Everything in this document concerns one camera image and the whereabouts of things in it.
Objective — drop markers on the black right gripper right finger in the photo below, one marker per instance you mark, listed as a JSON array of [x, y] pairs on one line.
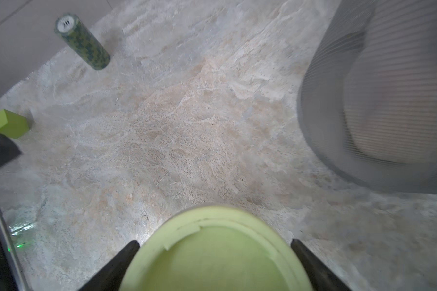
[[321, 277]]

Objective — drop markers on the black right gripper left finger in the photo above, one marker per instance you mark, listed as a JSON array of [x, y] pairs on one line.
[[109, 278]]

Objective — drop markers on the green lidded rice jar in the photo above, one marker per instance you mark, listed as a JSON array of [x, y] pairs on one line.
[[215, 248]]

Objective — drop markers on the metal mesh waste bin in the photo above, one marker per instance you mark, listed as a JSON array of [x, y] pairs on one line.
[[367, 105]]

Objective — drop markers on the small green cube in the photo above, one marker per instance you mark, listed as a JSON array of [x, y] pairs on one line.
[[13, 125]]

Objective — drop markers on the small green can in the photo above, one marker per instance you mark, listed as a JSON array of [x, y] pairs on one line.
[[80, 39]]

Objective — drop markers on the aluminium rail frame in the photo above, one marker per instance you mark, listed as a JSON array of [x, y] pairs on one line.
[[9, 253]]

